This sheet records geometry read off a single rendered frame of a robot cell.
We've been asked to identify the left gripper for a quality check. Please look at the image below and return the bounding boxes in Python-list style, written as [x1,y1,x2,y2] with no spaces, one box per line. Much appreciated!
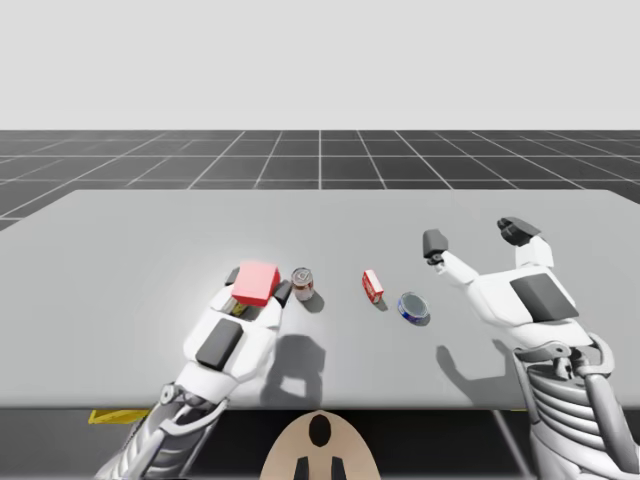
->
[175,267,293,401]

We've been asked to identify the blue flat can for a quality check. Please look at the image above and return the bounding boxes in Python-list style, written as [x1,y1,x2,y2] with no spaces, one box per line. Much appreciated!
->
[397,292,431,327]

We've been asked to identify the tan robot part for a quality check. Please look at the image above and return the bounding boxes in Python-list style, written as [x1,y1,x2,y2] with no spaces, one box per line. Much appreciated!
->
[259,409,382,480]

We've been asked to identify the red and white carton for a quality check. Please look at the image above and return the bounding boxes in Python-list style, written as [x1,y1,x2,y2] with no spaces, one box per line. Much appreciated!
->
[361,269,385,304]

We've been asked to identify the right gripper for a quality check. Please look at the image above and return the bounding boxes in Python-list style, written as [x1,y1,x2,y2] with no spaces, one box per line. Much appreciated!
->
[422,216,601,350]

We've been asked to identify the pink cube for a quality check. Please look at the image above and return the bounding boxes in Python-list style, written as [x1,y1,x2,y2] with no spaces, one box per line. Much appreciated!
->
[231,259,281,308]

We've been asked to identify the brown and white can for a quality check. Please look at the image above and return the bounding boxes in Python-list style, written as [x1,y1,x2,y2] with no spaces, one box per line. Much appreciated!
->
[291,267,315,302]

